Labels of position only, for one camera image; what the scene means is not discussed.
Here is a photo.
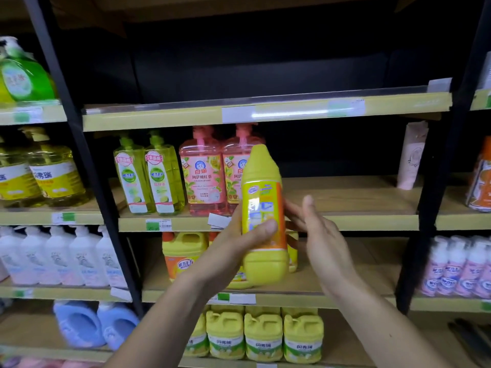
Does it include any person's left hand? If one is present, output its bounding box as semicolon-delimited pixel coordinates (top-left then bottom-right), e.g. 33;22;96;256
187;204;279;300

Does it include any person's right hand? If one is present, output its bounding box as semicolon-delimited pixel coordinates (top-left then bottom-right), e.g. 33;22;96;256
283;195;362;300

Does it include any yellow orange detergent jug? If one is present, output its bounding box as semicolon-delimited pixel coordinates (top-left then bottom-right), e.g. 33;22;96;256
285;230;299;273
209;232;256;290
162;232;209;282

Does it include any slim green dish soap bottle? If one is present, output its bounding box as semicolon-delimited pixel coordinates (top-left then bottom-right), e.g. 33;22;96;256
113;135;156;215

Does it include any yellow dish soap pump bottle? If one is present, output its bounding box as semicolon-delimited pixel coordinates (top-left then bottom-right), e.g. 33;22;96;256
19;126;91;208
0;137;43;209

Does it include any person's left forearm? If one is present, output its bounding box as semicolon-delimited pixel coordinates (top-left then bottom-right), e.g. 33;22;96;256
103;275;215;368

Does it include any person's right forearm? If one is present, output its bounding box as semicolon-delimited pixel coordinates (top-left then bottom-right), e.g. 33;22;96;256
333;279;453;368

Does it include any pale purple white pack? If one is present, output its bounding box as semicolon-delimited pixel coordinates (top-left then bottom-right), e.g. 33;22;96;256
418;236;450;297
454;237;490;298
437;236;471;297
474;241;491;300

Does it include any light blue detergent jug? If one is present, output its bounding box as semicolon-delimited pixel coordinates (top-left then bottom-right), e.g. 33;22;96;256
96;301;140;351
53;301;106;349

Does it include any flat pink bottle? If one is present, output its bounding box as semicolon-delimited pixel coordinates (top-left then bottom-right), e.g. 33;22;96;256
0;358;97;368

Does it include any white printed product pack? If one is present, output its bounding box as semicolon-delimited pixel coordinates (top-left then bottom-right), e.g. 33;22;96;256
477;51;491;90

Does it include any round green hand wash bottle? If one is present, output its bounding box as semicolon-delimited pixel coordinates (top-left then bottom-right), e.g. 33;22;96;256
0;36;57;104

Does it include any round yellow hand wash bottle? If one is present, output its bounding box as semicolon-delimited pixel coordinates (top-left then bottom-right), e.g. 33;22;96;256
0;72;14;106

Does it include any wooden shelf rack black frame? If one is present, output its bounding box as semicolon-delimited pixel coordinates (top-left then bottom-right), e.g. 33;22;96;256
0;0;491;368

